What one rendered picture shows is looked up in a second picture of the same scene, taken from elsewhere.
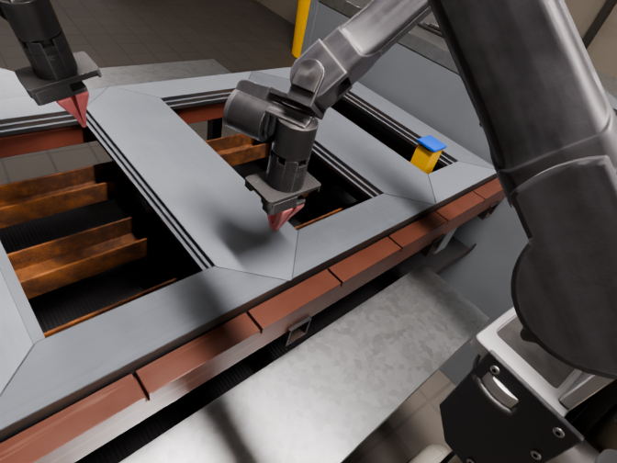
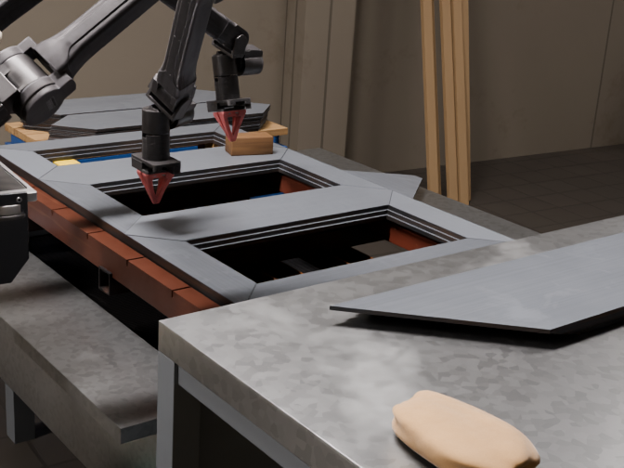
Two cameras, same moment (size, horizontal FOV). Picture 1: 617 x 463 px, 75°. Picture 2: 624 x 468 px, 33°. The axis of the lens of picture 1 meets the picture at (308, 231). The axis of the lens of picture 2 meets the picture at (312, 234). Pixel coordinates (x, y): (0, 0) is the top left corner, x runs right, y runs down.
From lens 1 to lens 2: 2.30 m
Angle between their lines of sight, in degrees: 87
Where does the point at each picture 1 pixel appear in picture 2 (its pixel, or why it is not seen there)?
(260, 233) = (178, 228)
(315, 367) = (86, 319)
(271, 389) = (73, 302)
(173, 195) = (223, 207)
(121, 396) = (54, 205)
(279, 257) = (149, 232)
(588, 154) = not seen: outside the picture
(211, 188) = (236, 217)
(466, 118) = not seen: hidden behind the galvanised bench
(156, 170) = (255, 203)
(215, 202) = (217, 218)
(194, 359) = (71, 218)
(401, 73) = not seen: hidden behind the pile
